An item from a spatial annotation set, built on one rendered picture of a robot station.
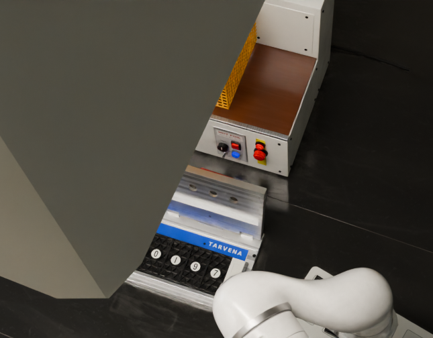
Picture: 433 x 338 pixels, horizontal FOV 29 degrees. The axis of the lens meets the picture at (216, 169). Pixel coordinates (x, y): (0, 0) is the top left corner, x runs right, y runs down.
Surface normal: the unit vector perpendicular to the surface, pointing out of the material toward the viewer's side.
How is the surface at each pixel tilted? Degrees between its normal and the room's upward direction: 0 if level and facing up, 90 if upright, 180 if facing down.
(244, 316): 21
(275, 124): 0
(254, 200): 76
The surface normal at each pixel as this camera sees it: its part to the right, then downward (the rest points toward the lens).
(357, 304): 0.30, 0.01
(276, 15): -0.34, 0.86
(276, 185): -0.08, -0.43
